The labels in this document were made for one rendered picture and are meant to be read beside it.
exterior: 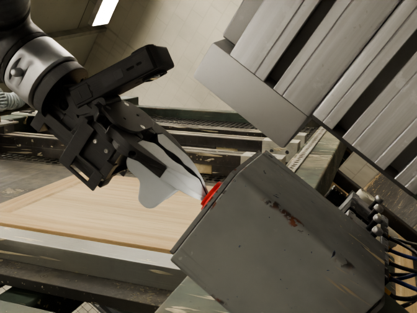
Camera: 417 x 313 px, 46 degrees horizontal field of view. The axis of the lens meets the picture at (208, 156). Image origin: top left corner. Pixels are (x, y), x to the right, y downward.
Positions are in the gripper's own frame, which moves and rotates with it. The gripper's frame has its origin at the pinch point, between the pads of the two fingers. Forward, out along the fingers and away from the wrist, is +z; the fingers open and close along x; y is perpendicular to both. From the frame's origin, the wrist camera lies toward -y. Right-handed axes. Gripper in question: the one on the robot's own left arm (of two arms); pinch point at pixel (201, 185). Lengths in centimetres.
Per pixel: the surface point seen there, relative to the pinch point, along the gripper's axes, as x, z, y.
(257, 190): 5.8, 5.0, -5.8
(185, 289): -11.4, 5.6, 18.9
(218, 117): -206, -40, 55
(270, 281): 5.9, 11.2, 0.1
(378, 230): -31.2, 23.0, 0.1
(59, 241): -21.9, -16.9, 35.9
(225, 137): -119, -18, 33
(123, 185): -66, -25, 44
